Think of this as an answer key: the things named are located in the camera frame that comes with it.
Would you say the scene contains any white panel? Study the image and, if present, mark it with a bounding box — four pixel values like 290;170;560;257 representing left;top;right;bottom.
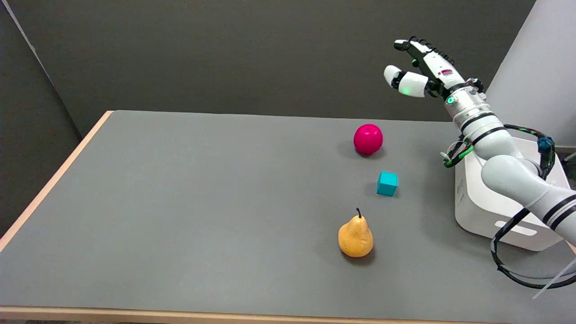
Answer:
485;0;576;147

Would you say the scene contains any yellow pear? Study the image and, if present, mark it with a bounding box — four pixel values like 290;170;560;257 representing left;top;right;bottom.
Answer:
338;207;374;258

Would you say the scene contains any white plastic bin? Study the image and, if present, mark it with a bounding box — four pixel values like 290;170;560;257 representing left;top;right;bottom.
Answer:
454;136;572;252

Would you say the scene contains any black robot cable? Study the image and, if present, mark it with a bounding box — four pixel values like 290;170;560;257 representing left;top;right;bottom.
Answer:
441;124;576;289

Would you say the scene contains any teal cube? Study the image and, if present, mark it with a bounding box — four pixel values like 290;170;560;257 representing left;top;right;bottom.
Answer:
377;171;399;197

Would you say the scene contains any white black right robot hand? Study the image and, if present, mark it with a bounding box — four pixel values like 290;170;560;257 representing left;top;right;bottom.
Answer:
383;37;485;99

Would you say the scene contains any magenta red ball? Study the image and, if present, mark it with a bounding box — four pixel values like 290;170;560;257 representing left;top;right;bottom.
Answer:
353;124;384;156

